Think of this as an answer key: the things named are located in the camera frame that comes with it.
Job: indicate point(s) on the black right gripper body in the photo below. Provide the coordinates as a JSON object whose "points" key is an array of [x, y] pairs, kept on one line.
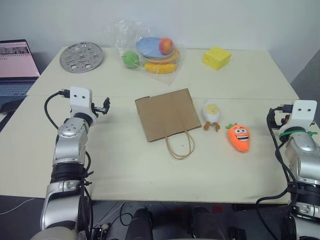
{"points": [[287, 118]]}

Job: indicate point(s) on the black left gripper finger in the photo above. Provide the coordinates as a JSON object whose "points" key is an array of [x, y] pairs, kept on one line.
{"points": [[107, 102], [106, 110]]}

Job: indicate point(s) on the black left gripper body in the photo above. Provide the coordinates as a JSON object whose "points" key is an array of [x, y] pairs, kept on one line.
{"points": [[98, 109]]}

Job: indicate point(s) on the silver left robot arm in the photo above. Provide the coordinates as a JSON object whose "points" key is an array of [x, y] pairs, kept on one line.
{"points": [[70, 150]]}

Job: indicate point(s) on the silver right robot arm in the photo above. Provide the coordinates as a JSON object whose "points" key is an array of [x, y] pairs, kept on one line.
{"points": [[303, 160]]}

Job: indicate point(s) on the brown paper bag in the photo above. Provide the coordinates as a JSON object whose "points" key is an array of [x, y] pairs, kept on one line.
{"points": [[167, 115]]}

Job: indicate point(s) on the clear plastic bag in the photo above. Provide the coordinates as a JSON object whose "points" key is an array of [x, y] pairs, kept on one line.
{"points": [[170, 75]]}

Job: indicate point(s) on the green ball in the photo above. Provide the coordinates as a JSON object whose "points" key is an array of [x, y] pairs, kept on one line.
{"points": [[131, 59]]}

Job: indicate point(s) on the orange carrot plush toy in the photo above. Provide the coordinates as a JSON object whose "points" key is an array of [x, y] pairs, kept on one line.
{"points": [[239, 137]]}

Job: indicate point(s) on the round perforated metal steamer plate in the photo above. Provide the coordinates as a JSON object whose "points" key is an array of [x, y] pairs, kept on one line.
{"points": [[81, 57]]}

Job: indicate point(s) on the blue plate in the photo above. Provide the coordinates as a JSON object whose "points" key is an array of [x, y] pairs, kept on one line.
{"points": [[148, 47]]}

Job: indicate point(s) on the egg plush toy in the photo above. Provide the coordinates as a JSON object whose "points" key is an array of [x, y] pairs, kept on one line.
{"points": [[212, 112]]}

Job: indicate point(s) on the red apple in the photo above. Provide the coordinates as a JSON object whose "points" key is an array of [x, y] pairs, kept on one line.
{"points": [[166, 45]]}

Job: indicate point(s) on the orange plate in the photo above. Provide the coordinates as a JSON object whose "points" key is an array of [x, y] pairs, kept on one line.
{"points": [[175, 56]]}

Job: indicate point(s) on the black flat object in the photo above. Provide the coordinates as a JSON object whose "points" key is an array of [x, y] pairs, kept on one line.
{"points": [[11, 105]]}

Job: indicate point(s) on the yellow cheese block toy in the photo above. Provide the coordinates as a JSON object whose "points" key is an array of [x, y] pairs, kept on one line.
{"points": [[216, 58]]}

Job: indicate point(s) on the laptop with pink screen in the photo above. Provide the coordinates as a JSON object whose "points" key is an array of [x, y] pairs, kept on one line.
{"points": [[15, 62]]}

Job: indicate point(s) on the dark rounded shape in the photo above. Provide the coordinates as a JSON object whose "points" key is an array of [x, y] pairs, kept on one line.
{"points": [[140, 225]]}

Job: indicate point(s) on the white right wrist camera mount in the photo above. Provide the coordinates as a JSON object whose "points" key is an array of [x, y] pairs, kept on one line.
{"points": [[301, 112]]}

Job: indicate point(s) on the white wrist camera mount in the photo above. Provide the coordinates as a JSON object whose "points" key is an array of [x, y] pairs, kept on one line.
{"points": [[301, 112], [80, 100]]}

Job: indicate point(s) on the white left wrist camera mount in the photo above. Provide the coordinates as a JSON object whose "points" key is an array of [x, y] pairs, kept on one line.
{"points": [[80, 100]]}

